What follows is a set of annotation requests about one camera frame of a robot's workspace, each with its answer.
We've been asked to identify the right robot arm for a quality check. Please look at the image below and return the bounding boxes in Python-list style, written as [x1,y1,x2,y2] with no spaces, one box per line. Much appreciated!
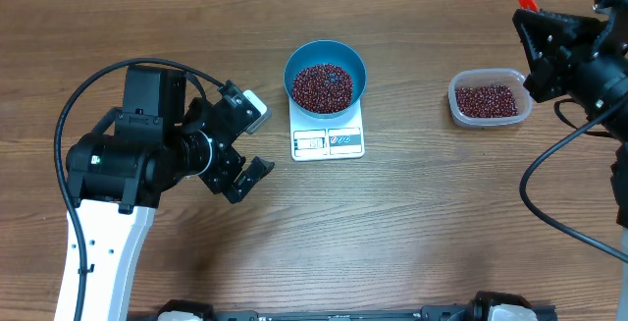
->
[512,7,627,262]

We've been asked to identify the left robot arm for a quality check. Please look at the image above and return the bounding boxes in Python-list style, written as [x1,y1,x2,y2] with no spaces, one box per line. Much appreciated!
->
[54,90,274,320]

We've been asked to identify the red beans in bowl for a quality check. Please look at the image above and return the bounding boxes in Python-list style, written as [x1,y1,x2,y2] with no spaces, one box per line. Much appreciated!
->
[290,64,353,114]

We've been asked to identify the white digital kitchen scale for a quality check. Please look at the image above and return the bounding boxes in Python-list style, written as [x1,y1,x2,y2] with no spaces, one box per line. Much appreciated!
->
[289,101,366,162]

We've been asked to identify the blue metal bowl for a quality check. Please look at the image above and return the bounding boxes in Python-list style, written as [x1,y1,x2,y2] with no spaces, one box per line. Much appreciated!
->
[284,40,367,118]

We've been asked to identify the clear plastic container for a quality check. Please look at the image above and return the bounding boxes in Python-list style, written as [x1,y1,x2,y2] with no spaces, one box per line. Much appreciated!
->
[447,68,533,129]

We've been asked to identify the red beans pile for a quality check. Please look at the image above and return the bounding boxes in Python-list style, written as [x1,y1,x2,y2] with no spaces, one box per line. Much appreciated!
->
[455,84,519,118]

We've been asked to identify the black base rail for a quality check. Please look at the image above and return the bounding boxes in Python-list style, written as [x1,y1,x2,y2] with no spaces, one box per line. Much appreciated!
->
[128,292,558,321]

